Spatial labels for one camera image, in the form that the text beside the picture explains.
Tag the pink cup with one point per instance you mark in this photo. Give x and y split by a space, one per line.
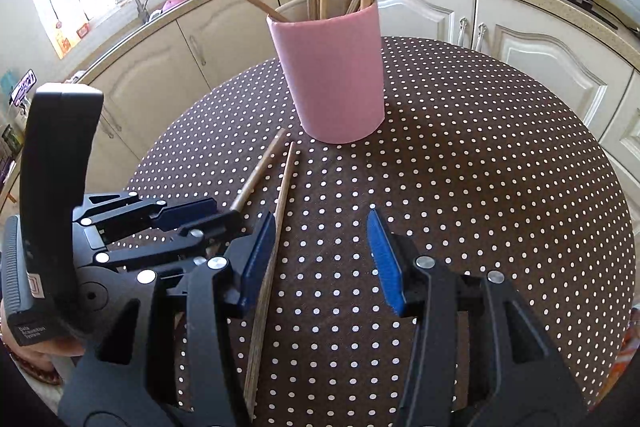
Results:
330 82

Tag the red plastic bowl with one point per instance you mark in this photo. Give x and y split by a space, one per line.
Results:
174 5

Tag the small jar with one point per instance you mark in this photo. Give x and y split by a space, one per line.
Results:
82 30

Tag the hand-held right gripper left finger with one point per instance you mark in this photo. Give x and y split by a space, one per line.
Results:
257 257

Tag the person's left forearm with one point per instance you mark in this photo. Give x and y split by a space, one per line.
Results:
32 372

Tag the metal faucet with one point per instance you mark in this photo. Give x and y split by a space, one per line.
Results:
137 4

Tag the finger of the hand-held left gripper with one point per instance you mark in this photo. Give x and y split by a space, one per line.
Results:
197 209
227 224

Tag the orange bottle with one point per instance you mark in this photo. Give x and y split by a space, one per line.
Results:
61 39

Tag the smartphone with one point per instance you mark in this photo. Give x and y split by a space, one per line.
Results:
23 87

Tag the brown polka dot tablecloth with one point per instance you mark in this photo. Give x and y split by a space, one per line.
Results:
475 207

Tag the person's left hand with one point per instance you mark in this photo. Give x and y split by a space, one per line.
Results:
45 349

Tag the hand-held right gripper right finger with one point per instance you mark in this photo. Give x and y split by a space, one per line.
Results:
385 257

